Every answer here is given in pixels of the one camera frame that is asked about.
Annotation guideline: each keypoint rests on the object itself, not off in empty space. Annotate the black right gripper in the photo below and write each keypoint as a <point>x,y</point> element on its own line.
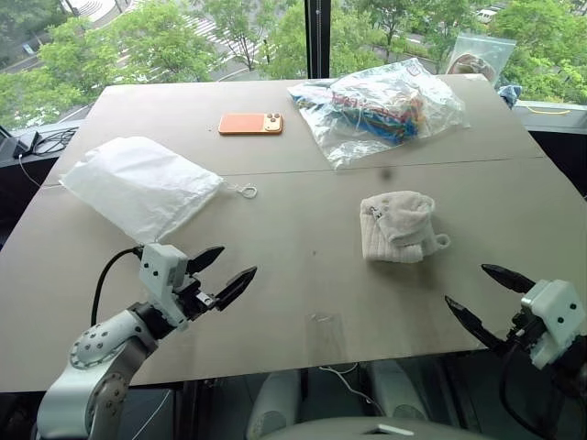
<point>525,330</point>

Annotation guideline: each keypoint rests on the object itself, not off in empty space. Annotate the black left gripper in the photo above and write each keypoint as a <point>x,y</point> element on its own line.
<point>195,299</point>

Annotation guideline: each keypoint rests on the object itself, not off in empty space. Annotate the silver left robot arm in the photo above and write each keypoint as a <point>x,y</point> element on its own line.
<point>105,348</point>

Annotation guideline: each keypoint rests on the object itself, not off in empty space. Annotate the white folded towel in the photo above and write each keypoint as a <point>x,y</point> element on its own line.
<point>396,227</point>

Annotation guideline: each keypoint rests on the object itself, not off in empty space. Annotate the clear plastic bag colourful contents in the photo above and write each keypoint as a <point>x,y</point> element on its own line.
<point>376,112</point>

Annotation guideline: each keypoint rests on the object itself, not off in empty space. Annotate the clear zip bag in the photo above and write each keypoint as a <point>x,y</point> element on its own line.
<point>479,57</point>

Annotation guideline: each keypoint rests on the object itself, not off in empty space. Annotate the silver robot leg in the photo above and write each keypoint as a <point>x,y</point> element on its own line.
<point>275,399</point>
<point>396,394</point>

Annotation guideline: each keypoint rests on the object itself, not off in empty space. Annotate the orange smartphone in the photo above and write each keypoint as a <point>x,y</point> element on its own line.
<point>250,124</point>

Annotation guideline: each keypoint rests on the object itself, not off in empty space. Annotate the grey robot torso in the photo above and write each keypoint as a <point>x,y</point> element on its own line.
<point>357,428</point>

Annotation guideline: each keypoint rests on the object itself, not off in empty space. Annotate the blue cloth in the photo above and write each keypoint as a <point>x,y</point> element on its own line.
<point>510,94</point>

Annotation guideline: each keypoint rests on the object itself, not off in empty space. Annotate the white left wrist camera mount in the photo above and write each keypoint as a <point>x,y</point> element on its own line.
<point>160,270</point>

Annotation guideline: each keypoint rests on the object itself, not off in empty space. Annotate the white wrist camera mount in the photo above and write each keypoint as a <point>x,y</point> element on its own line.
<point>160,270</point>
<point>552,311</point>

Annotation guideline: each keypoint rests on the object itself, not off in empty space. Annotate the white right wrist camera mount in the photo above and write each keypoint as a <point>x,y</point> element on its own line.
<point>552,311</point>

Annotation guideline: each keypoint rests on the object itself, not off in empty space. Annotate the black window frame post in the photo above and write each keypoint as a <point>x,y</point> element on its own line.
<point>318,39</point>

